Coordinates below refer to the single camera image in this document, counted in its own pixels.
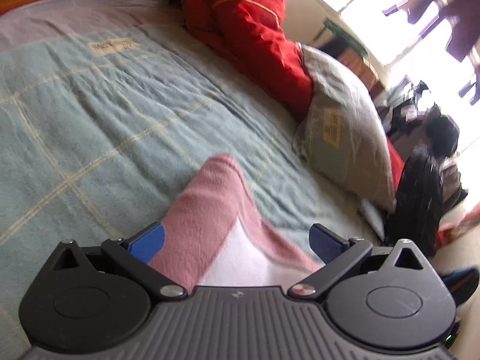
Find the window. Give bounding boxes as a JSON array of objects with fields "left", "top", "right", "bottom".
[{"left": 337, "top": 0, "right": 480, "bottom": 151}]

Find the pink and white sweater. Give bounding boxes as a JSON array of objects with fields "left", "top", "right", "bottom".
[{"left": 148, "top": 153, "right": 328, "bottom": 290}]

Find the green stool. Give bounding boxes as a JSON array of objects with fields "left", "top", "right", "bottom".
[{"left": 322, "top": 17, "right": 371, "bottom": 59}]

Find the dark blue clothing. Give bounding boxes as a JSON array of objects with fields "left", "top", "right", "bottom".
[{"left": 440, "top": 267, "right": 480, "bottom": 307}]

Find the black backpack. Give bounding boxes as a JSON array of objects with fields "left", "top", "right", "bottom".
[{"left": 382, "top": 146, "right": 446, "bottom": 258}]

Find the green checked bed blanket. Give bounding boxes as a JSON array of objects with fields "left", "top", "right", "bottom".
[{"left": 0, "top": 0, "right": 384, "bottom": 360}]

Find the black garment on rack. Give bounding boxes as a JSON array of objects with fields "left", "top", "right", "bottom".
[{"left": 425, "top": 110, "right": 461, "bottom": 159}]

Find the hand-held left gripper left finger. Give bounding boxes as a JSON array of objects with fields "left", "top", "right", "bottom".
[{"left": 50, "top": 222, "right": 187, "bottom": 301}]

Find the grey green checked pillow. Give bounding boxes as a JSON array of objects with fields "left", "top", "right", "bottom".
[{"left": 292, "top": 43, "right": 399, "bottom": 213}]

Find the red folded quilt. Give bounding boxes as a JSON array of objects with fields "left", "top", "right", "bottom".
[{"left": 181, "top": 0, "right": 314, "bottom": 121}]

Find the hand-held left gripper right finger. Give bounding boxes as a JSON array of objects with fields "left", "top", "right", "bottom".
[{"left": 288, "top": 223, "right": 426, "bottom": 301}]

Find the light green folded cloth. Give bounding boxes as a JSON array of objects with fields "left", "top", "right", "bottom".
[{"left": 358, "top": 197, "right": 388, "bottom": 241}]

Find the wooden cabinet with green tray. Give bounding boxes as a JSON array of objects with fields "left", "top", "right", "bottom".
[{"left": 337, "top": 45, "right": 386, "bottom": 99}]

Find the metal clothes rack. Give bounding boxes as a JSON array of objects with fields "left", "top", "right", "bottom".
[{"left": 385, "top": 80, "right": 470, "bottom": 211}]

